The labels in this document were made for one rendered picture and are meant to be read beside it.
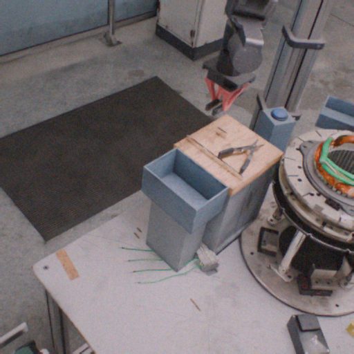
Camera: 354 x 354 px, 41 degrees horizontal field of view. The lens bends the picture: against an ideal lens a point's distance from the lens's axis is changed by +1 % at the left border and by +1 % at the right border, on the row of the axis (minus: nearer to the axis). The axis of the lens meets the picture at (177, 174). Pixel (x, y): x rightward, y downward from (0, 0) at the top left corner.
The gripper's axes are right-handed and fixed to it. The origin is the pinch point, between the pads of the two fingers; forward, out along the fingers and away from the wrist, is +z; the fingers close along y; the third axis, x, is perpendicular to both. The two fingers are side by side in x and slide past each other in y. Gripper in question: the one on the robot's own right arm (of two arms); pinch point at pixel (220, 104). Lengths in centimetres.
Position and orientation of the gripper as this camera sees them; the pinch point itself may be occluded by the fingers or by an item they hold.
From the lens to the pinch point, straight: 107.3
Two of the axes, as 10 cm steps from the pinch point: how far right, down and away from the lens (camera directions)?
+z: -1.3, 7.1, 6.9
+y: 7.1, 5.5, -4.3
